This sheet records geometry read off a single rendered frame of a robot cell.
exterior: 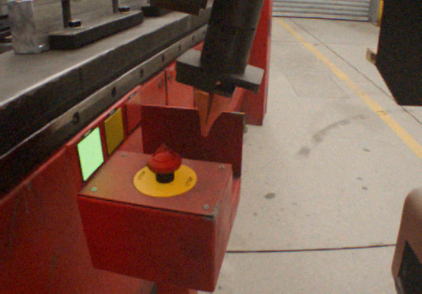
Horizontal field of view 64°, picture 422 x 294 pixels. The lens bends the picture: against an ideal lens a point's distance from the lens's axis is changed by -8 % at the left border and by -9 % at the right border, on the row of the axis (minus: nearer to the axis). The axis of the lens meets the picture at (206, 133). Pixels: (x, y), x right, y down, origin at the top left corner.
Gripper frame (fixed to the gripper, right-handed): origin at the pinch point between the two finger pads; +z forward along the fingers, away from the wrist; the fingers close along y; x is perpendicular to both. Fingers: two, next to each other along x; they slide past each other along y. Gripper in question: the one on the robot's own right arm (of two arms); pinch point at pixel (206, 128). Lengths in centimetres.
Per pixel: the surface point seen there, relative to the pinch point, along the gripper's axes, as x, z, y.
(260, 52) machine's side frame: -180, 32, -2
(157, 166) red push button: 11.5, 0.1, 2.8
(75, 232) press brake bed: 5.6, 21.8, 15.6
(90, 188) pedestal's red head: 13.6, 4.4, 9.6
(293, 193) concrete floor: -105, 74, -37
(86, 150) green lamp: 12.2, 0.6, 11.0
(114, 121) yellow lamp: 4.7, 0.3, 11.0
